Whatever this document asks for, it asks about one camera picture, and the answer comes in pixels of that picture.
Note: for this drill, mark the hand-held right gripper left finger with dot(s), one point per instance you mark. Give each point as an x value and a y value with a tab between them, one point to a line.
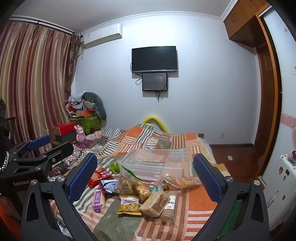
83	177

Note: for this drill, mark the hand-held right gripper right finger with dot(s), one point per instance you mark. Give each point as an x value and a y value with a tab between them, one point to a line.
208	179

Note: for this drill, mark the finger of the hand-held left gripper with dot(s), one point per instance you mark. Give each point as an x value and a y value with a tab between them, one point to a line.
61	150
39	141

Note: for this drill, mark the red snack packet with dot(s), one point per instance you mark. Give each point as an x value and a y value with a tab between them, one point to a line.
99	177

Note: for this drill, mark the clear cracker packet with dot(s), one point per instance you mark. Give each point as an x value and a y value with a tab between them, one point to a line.
190	181

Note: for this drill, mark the blue white snack packet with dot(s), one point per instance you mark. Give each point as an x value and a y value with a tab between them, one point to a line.
108	185

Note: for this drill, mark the purple snack bar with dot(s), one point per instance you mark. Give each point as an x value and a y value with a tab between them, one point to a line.
98	200

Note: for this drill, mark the green jelly cup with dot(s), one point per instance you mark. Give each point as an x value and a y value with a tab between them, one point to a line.
114	167

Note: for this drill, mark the orange bread packet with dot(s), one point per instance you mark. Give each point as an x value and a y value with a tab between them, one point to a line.
171	183

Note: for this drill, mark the beige biscuit package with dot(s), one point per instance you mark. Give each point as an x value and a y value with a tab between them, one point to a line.
170	208

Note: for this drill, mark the clear zip bag of cookies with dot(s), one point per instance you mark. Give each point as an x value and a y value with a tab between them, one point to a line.
131	185

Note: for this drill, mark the yellow chips packet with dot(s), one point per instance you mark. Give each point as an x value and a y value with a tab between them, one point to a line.
129	205

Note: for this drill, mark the brown wafer package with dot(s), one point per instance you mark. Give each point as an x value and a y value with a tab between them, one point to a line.
155	204

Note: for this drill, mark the clear plastic storage box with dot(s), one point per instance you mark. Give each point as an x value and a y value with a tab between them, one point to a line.
152	162

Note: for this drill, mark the dark box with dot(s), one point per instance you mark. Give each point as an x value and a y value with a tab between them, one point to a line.
66	138

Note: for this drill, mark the red box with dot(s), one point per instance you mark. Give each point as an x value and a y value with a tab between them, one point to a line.
64	128

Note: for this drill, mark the pink plush toy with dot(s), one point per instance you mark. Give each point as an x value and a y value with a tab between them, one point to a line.
81	134

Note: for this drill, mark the green patterned box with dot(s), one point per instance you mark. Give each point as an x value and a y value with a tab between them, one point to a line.
89	122

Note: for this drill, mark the checkered patchwork quilt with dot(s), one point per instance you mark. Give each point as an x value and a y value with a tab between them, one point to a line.
104	136

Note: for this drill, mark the pile of clutter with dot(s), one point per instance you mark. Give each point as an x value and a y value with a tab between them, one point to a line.
75	104

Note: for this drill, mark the orange striped patchwork blanket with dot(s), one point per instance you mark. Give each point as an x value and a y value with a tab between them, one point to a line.
161	141

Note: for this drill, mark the striped red curtain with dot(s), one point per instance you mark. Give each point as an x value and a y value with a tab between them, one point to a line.
34	81

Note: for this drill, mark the white stickered cabinet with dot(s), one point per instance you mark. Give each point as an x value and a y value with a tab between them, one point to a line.
281	185

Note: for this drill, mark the yellow pillow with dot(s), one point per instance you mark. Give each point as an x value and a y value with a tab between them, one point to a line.
157	120

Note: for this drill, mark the brown wooden door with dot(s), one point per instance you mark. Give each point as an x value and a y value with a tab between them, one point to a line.
268	104

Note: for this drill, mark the curtain rod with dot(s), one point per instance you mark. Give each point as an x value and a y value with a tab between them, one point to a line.
46	24

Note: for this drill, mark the white air conditioner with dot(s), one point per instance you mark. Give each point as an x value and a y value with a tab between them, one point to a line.
103	36

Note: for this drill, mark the wooden overhead cabinet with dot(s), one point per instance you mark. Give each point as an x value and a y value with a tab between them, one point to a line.
242	20

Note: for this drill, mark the wall socket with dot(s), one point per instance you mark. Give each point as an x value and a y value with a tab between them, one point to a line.
222	134

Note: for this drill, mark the pink wall sticker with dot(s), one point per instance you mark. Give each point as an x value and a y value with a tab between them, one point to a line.
289	129

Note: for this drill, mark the small black wall monitor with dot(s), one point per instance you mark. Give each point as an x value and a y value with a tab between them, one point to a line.
155	81

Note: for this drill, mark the large black wall television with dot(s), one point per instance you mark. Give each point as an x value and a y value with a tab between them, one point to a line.
154	59

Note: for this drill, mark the wall light switch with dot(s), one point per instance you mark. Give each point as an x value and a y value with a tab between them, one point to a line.
294	70

